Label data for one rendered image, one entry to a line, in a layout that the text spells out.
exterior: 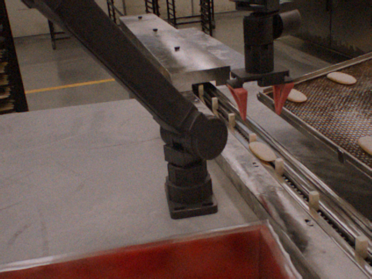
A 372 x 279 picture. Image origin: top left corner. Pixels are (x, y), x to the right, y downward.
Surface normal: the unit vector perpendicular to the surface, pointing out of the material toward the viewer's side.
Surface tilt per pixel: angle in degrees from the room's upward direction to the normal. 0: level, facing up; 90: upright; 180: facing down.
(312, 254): 0
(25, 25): 90
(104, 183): 0
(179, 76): 90
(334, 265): 0
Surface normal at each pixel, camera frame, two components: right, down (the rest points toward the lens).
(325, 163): -0.07, -0.92
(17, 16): 0.26, 0.36
